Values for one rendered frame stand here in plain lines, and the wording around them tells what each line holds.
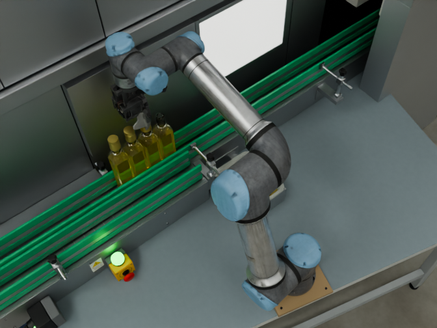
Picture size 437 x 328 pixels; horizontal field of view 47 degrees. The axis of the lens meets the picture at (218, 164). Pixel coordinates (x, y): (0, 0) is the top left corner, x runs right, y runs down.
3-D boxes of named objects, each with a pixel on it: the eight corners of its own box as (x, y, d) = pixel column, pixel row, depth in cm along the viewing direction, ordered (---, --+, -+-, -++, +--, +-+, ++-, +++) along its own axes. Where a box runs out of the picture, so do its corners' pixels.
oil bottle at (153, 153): (157, 161, 187) (149, 123, 169) (166, 170, 184) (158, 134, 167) (144, 169, 185) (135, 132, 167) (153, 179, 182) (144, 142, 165)
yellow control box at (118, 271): (125, 256, 179) (121, 246, 173) (136, 271, 176) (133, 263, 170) (108, 267, 177) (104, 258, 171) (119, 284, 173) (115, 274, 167)
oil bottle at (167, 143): (170, 153, 189) (164, 116, 171) (179, 163, 186) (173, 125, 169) (157, 161, 187) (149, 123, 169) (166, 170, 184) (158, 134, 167)
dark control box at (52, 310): (56, 303, 170) (48, 294, 163) (67, 321, 166) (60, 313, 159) (33, 318, 167) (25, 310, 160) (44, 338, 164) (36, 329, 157)
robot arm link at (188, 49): (317, 151, 126) (190, 18, 135) (287, 177, 122) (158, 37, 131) (302, 169, 137) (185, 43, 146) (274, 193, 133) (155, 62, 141)
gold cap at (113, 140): (118, 152, 160) (115, 144, 156) (107, 150, 161) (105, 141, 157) (123, 144, 162) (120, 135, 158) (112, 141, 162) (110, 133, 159)
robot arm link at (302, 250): (323, 264, 164) (332, 248, 152) (294, 291, 158) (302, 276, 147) (296, 239, 168) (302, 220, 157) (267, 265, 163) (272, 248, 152)
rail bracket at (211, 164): (197, 155, 187) (194, 133, 177) (225, 184, 180) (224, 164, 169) (190, 159, 186) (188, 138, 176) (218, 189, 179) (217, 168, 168)
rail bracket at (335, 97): (319, 91, 218) (327, 52, 199) (348, 114, 210) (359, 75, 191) (311, 97, 216) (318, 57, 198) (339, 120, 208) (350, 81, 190)
